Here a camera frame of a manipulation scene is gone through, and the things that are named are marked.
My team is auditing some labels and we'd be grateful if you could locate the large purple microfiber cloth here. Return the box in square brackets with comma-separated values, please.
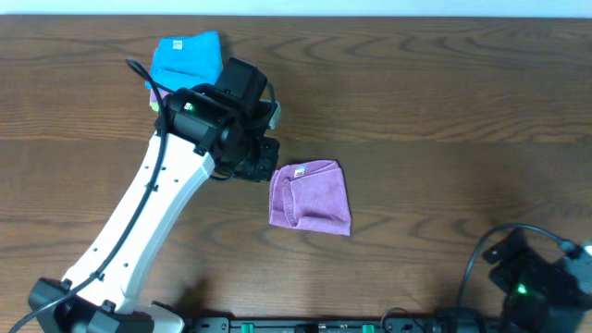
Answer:
[269, 160, 352, 236]

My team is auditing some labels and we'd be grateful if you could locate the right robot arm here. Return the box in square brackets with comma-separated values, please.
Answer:
[483, 229, 591, 333]

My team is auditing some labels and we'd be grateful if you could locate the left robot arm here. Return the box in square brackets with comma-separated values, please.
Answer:
[29, 84, 281, 332]

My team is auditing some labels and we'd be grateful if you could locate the folded green cloth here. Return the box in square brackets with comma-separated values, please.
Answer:
[149, 102, 159, 112]

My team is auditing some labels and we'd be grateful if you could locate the folded blue cloth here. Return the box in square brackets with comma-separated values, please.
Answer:
[150, 31, 223, 91]

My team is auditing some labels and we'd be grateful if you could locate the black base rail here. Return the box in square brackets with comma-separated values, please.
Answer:
[183, 315, 499, 333]

